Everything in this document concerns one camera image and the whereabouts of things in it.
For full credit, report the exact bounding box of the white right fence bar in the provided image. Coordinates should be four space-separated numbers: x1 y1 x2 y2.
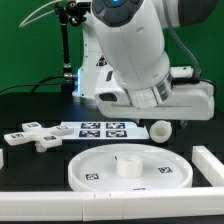
192 146 224 187

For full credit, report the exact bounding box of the black camera stand pole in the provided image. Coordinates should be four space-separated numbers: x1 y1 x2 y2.
55 3 76 95

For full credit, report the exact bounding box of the white cross-shaped table base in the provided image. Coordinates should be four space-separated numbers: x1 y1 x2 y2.
4 122 74 152

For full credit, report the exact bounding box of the white round table top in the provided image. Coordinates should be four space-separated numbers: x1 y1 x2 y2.
68 143 193 191

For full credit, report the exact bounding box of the white left fence bar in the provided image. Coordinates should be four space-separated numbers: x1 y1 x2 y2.
0 149 4 170

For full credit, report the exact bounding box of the white fence bar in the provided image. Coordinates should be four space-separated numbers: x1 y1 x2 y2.
0 149 4 170
192 146 224 187
0 187 224 221

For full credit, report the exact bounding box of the white marker sheet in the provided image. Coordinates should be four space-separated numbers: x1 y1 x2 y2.
62 122 149 140

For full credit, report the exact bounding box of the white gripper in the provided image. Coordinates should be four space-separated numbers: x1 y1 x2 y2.
95 67 215 120

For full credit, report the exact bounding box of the black cable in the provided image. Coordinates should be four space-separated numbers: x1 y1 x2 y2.
0 75 66 96

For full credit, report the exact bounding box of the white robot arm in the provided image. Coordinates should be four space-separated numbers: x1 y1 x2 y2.
75 0 219 120

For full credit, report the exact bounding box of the black camera on mount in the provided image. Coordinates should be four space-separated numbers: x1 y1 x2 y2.
66 0 91 27

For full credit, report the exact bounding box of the white front fence bar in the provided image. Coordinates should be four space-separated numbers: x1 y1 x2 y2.
0 187 224 221

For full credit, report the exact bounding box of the white cable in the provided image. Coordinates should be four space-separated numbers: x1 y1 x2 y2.
18 0 66 28

